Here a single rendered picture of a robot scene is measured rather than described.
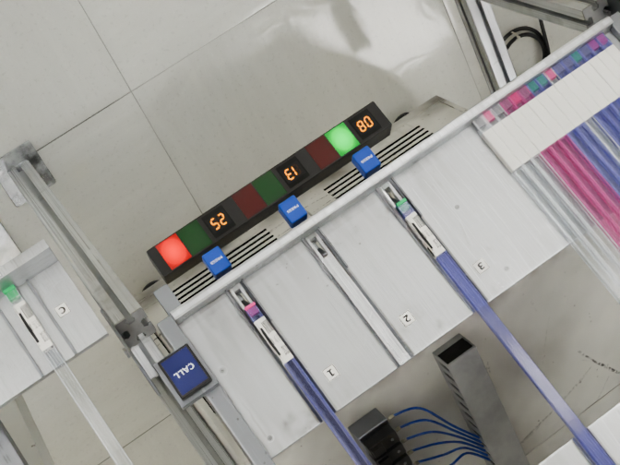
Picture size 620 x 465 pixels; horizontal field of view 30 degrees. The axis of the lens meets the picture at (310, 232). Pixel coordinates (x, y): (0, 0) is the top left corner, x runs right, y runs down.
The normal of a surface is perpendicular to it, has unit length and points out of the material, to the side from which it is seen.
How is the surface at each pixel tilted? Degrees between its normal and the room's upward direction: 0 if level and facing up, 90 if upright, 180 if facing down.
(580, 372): 0
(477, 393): 0
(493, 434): 0
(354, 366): 46
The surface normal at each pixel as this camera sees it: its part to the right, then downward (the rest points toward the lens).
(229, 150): 0.43, 0.34
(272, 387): 0.00, -0.31
